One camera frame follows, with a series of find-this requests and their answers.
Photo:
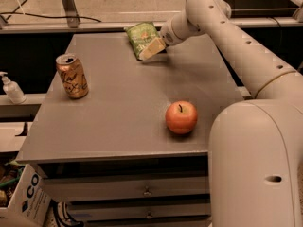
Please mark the drawer knob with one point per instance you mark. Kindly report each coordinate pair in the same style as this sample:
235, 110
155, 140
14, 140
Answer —
149, 215
147, 192

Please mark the grey drawer cabinet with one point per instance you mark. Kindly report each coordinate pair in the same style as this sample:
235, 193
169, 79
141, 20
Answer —
98, 153

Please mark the left metal bracket post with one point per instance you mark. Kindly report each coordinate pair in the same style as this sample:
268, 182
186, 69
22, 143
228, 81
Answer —
71, 13

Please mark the white cardboard box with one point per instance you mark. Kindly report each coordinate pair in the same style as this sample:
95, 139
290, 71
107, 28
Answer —
29, 202

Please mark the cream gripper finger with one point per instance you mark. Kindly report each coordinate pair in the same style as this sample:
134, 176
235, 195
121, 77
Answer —
154, 47

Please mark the green jalapeno chip bag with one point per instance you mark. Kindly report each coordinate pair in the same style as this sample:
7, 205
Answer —
140, 36

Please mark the upper drawer knob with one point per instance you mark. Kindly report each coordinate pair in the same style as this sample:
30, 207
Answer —
147, 192

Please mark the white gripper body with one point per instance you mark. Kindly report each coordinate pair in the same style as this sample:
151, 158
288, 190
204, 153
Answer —
169, 34

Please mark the lower drawer knob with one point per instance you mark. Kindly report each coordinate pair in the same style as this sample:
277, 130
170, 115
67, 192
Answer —
149, 215

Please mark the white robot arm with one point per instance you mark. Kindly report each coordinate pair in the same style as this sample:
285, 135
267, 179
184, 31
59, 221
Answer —
255, 146

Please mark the red apple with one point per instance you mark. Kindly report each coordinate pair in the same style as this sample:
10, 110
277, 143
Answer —
181, 117

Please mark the orange soda can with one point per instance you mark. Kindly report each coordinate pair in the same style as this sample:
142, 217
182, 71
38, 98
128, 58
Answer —
72, 75

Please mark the white pump bottle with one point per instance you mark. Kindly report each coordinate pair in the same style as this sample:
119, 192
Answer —
12, 89

